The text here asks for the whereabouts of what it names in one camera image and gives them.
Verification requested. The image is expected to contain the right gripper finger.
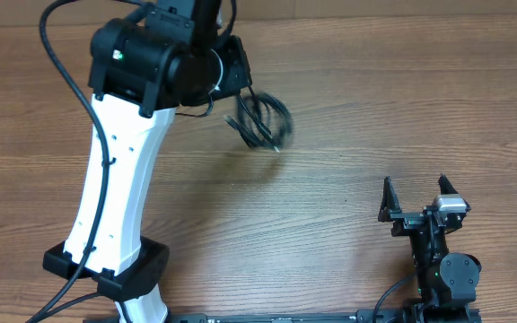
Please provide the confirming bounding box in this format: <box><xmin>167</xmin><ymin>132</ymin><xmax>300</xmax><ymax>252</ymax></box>
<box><xmin>438</xmin><ymin>174</ymin><xmax>458</xmax><ymax>195</ymax></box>
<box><xmin>378</xmin><ymin>177</ymin><xmax>401</xmax><ymax>223</ymax></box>

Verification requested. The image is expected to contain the black USB cable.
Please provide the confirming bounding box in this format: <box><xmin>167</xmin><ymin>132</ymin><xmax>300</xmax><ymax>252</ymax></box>
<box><xmin>223</xmin><ymin>87</ymin><xmax>294</xmax><ymax>153</ymax></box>

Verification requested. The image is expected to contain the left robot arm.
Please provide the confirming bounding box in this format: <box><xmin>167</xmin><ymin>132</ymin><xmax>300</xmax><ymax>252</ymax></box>
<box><xmin>43</xmin><ymin>1</ymin><xmax>251</xmax><ymax>322</ymax></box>

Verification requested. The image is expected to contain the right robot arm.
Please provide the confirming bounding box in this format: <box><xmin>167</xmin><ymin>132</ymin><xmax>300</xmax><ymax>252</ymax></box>
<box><xmin>372</xmin><ymin>175</ymin><xmax>482</xmax><ymax>323</ymax></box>

